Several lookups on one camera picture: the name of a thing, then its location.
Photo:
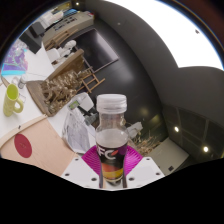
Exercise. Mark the brown wooden drawing board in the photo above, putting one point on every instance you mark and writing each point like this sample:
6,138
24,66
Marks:
50,146

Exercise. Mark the dry plant in grey pot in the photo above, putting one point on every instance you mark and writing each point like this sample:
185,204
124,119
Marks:
148,143

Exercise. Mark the white chair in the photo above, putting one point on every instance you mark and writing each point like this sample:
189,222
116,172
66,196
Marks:
86,101

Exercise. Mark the beige cabinet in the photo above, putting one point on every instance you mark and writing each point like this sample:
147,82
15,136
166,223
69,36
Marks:
68,25

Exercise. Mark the flat round red coaster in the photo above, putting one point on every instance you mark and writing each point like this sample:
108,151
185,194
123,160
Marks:
22,145

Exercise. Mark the lime green mug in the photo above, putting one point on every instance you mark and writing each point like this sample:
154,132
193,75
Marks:
11,98

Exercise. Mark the large black wall screen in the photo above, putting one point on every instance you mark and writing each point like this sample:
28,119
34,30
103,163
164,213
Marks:
96,50

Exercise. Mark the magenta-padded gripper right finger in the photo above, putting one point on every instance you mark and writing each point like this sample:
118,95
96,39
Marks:
143,171

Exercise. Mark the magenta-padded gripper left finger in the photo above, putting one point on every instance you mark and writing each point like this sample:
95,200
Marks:
78,171

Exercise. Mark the wooden easel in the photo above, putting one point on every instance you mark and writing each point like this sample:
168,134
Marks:
90,81

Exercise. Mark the black flat box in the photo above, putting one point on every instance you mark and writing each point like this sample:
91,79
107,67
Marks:
31,38

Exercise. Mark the purple and cyan print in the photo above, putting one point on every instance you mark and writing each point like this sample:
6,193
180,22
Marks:
15,60

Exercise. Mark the white plaster bust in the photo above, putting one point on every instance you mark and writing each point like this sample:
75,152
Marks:
68,46

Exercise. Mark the clear drink bottle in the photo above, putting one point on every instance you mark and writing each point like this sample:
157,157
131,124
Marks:
111,146

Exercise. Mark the brown wooden root sculpture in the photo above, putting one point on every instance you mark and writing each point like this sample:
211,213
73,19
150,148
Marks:
58,90

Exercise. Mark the small glass jar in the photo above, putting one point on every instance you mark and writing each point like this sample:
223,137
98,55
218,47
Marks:
22,82

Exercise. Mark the grey newspaper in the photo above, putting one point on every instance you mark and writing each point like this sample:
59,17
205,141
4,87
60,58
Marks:
76,133

